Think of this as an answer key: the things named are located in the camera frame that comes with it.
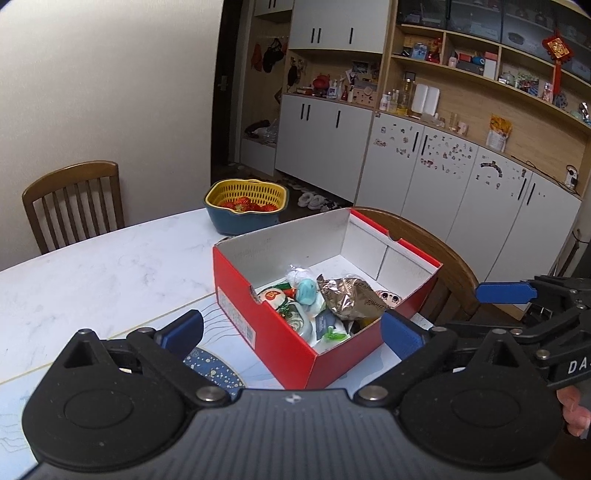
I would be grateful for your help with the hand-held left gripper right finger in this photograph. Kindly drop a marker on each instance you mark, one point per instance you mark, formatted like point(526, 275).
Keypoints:
point(401, 333)

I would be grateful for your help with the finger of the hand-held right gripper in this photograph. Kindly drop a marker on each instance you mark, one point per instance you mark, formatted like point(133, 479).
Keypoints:
point(471, 328)
point(503, 293)

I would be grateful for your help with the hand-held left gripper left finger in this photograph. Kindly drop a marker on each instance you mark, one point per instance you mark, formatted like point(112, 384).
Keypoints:
point(182, 330)

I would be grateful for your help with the cartoon face pendant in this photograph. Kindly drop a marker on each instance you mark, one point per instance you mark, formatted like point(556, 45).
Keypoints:
point(388, 297)

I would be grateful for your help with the brown foil snack packet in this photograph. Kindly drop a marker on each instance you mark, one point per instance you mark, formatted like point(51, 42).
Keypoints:
point(351, 300)

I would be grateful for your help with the clear plastic packet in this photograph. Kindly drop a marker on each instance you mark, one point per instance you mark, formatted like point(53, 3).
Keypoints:
point(325, 321)

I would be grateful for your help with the red shoe box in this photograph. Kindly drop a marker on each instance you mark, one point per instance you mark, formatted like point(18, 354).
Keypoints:
point(268, 332)

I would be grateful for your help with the sachet with green tassel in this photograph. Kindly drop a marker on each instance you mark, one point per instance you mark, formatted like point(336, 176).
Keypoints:
point(272, 296)

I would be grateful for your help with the pale green oval case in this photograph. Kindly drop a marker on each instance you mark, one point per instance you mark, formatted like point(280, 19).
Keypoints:
point(302, 323)

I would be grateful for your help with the clear plastic wrap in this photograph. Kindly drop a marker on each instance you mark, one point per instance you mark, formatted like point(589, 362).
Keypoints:
point(298, 274)

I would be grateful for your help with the person's right hand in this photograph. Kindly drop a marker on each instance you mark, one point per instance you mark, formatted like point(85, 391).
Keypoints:
point(577, 410)

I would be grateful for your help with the dark blue speckled placemat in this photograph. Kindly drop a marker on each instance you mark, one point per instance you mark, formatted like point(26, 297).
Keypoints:
point(217, 369)

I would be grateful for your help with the brown wooden chair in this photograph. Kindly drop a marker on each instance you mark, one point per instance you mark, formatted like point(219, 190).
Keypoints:
point(69, 173)
point(434, 244)

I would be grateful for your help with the white stickered cabinet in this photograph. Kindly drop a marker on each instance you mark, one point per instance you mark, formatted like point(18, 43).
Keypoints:
point(438, 207)

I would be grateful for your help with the blue bowl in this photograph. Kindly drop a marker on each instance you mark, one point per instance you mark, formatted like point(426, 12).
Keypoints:
point(240, 224)

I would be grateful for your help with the pile of strawberries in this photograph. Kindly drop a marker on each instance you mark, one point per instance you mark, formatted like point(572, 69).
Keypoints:
point(242, 203)

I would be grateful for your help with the dark sneaker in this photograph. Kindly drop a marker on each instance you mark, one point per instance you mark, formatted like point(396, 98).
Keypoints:
point(330, 205)

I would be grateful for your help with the white fluffy slipper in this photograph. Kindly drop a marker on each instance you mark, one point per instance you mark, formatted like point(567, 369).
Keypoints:
point(316, 203)
point(304, 201)

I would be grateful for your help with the yellow snack bag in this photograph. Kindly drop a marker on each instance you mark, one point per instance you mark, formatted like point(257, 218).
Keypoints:
point(498, 134)

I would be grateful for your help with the light blue printed table mat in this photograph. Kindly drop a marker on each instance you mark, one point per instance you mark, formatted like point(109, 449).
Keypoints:
point(27, 406)

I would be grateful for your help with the small clear glass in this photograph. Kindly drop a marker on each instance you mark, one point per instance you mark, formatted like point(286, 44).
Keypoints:
point(454, 122)

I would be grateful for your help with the low white bench cabinet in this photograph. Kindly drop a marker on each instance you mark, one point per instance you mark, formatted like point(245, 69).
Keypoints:
point(256, 154)

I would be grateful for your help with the wooden display shelf unit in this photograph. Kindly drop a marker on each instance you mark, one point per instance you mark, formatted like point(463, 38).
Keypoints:
point(466, 99)

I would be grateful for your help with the white base cabinet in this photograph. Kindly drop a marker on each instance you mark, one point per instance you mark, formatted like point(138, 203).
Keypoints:
point(318, 147)

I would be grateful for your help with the white rounded container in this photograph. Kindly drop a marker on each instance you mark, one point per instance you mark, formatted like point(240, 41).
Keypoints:
point(419, 99)
point(432, 101)

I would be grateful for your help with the dark door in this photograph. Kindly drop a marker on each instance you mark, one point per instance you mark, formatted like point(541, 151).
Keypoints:
point(226, 129)

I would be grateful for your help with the yellow oil bottle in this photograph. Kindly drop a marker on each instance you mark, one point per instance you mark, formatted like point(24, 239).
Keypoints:
point(405, 101)

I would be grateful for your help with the black pouch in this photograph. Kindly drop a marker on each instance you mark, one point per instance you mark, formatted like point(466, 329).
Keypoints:
point(257, 128)

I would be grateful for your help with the wooden box with holes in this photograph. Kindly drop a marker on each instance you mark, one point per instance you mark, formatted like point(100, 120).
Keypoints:
point(364, 97)

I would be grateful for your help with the red knot ornament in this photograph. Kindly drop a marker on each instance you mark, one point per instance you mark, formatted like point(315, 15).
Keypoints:
point(556, 48)

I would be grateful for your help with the red figurine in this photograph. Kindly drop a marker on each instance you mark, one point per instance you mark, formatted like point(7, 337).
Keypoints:
point(434, 51)

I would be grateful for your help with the light blue box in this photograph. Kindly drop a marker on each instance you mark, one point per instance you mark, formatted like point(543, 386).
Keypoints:
point(419, 50)

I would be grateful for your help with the red toy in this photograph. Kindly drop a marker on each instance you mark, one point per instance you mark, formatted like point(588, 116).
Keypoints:
point(321, 83)

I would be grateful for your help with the photo cards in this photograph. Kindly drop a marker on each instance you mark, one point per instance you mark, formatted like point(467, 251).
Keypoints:
point(360, 69)

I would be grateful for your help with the dark hanging bag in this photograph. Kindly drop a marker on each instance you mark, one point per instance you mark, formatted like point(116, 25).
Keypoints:
point(292, 74)

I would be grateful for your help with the red cap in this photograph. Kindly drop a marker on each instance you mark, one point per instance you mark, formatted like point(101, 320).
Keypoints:
point(256, 57)

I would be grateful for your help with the small white camera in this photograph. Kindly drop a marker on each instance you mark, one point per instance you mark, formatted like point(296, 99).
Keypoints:
point(572, 176)

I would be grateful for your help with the white upper wall cabinet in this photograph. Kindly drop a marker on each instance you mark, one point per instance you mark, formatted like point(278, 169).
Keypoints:
point(337, 18)

